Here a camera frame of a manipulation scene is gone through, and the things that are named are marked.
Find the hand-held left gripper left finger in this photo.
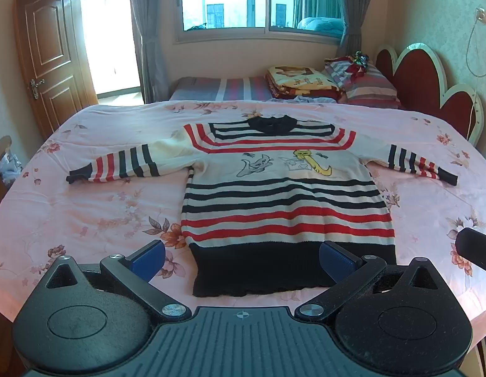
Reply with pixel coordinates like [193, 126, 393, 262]
[45, 239, 192, 320]

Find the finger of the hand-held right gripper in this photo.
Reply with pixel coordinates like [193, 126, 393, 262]
[455, 228, 486, 276]

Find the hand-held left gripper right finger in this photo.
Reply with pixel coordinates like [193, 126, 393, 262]
[295, 240, 445, 321]

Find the striped knit sweater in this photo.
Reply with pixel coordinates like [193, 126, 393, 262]
[66, 114, 459, 298]

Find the pink floral blanket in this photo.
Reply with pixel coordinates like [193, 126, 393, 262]
[0, 99, 486, 325]

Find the light blue cloth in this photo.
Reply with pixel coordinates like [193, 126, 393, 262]
[271, 95, 338, 105]

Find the red scalloped headboard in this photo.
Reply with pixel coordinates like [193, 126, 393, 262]
[374, 43, 485, 147]

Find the red striped pillow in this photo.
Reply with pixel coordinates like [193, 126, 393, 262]
[345, 63, 404, 109]

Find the yellow red folded blanket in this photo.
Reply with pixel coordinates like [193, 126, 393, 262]
[265, 65, 346, 100]

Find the striped mattress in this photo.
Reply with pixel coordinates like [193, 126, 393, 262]
[168, 75, 273, 103]

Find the blue white striped cloth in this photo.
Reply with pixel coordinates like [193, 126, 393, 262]
[323, 57, 371, 87]

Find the shiny ribbon bow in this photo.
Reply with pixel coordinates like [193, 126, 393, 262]
[347, 51, 370, 75]

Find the grey curtain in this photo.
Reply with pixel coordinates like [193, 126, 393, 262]
[128, 0, 170, 105]
[332, 0, 363, 59]

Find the brown wooden door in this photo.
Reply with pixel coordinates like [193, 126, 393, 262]
[14, 0, 98, 140]

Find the teal quilt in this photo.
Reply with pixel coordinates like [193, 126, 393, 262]
[297, 16, 345, 37]

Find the sliding glass window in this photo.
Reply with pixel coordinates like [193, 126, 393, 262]
[173, 0, 346, 45]

